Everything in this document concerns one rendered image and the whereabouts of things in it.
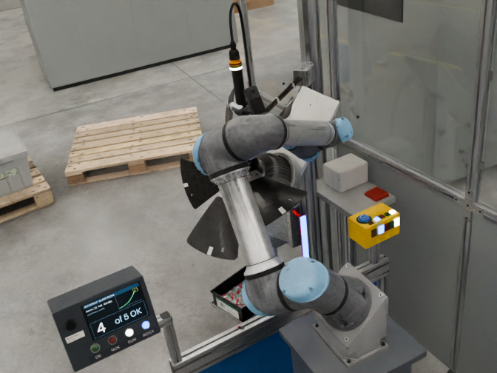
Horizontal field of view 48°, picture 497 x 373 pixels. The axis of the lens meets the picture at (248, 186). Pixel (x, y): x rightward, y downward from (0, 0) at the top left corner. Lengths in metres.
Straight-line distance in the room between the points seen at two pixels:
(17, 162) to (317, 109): 2.99
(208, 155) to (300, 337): 0.61
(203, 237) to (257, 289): 0.72
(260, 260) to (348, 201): 1.10
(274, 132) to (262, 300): 0.45
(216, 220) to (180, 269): 1.55
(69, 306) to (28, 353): 1.90
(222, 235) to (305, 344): 0.66
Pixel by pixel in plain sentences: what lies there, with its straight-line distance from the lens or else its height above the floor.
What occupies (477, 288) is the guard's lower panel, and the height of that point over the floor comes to 0.62.
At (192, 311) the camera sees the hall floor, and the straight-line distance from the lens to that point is 3.38.
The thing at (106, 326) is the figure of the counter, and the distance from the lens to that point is 1.66.
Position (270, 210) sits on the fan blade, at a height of 1.16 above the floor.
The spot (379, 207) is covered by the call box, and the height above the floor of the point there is 1.07.
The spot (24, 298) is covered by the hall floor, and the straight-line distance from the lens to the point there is 3.91.
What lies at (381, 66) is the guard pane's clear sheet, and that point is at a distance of 2.48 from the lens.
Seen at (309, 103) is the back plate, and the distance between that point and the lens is 2.40.
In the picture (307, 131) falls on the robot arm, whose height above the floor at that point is 1.54.
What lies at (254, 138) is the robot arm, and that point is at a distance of 1.46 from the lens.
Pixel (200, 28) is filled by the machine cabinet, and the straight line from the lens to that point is 7.85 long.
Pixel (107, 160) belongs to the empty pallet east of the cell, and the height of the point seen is 0.15.
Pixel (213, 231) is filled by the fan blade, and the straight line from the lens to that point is 2.20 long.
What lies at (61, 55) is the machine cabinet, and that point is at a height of 0.43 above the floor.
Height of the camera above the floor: 2.23
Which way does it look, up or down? 30 degrees down
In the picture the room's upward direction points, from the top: 8 degrees counter-clockwise
